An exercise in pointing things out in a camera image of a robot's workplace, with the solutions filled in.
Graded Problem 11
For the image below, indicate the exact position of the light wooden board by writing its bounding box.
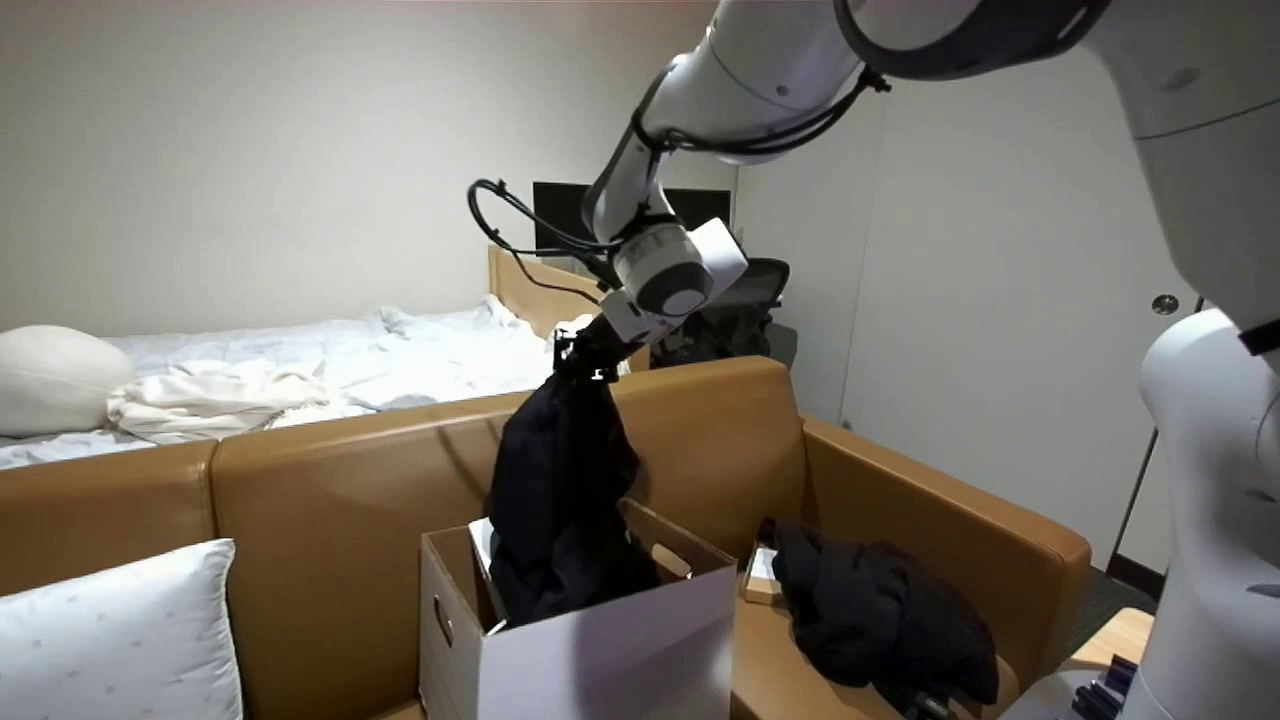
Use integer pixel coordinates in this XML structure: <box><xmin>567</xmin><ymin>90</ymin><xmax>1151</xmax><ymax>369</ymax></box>
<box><xmin>1069</xmin><ymin>602</ymin><xmax>1162</xmax><ymax>672</ymax></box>

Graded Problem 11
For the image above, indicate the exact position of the thin black slanted rod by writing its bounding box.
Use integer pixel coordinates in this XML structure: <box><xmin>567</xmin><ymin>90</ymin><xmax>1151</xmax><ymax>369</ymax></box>
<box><xmin>1113</xmin><ymin>422</ymin><xmax>1164</xmax><ymax>563</ymax></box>

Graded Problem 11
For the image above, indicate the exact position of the black garment pile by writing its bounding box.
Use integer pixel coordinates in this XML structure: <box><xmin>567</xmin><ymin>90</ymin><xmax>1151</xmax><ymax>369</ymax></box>
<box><xmin>763</xmin><ymin>517</ymin><xmax>1006</xmax><ymax>720</ymax></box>

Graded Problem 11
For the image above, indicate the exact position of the white cardboard box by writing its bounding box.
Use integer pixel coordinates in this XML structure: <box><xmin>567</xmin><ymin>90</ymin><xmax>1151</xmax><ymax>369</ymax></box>
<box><xmin>416</xmin><ymin>496</ymin><xmax>739</xmax><ymax>720</ymax></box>

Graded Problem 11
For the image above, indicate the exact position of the black flat monitor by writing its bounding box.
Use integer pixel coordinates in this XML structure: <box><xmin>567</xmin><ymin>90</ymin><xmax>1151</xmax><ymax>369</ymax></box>
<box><xmin>532</xmin><ymin>181</ymin><xmax>736</xmax><ymax>259</ymax></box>

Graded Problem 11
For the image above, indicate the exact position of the small white flat item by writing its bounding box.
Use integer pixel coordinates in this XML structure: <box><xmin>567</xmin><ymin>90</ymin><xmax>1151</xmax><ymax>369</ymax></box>
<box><xmin>739</xmin><ymin>540</ymin><xmax>789</xmax><ymax>606</ymax></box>

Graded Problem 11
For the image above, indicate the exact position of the round white cushion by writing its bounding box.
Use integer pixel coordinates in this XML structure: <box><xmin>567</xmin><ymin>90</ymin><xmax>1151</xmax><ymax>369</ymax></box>
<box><xmin>0</xmin><ymin>324</ymin><xmax>136</xmax><ymax>445</ymax></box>

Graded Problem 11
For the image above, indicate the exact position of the white dotted square pillow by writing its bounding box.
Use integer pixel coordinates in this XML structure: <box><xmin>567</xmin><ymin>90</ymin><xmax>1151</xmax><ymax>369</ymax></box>
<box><xmin>0</xmin><ymin>537</ymin><xmax>254</xmax><ymax>720</ymax></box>

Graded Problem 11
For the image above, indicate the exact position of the black mesh office chair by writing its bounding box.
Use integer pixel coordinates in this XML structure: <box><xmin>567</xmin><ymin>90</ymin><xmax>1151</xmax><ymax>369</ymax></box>
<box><xmin>648</xmin><ymin>256</ymin><xmax>802</xmax><ymax>372</ymax></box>

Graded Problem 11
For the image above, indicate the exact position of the white printed card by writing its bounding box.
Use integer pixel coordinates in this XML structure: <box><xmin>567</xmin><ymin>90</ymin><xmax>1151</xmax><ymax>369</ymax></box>
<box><xmin>464</xmin><ymin>517</ymin><xmax>505</xmax><ymax>592</ymax></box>

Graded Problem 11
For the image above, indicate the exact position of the black jersey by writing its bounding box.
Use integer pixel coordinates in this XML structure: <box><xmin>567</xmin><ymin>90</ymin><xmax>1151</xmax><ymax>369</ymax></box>
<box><xmin>483</xmin><ymin>352</ymin><xmax>665</xmax><ymax>629</ymax></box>

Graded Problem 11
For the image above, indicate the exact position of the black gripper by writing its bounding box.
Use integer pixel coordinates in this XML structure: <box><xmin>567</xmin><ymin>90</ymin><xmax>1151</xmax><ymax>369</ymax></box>
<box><xmin>556</xmin><ymin>312</ymin><xmax>648</xmax><ymax>387</ymax></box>

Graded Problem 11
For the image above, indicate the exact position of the wooden bed footboard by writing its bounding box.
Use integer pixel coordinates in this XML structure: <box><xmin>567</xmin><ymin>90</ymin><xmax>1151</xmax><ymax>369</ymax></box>
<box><xmin>483</xmin><ymin>245</ymin><xmax>655</xmax><ymax>374</ymax></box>

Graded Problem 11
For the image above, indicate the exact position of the dark blue small item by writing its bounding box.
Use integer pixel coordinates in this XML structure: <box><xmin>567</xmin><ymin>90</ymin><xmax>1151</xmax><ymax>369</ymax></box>
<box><xmin>1069</xmin><ymin>654</ymin><xmax>1142</xmax><ymax>720</ymax></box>

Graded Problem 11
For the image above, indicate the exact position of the white bed sheet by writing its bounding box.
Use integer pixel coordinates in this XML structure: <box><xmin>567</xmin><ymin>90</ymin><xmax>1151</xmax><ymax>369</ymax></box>
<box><xmin>0</xmin><ymin>297</ymin><xmax>632</xmax><ymax>481</ymax></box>

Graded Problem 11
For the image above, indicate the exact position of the crumpled white blanket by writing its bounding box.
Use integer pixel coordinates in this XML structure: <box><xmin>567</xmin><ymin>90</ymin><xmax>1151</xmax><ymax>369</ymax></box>
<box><xmin>105</xmin><ymin>358</ymin><xmax>339</xmax><ymax>449</ymax></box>

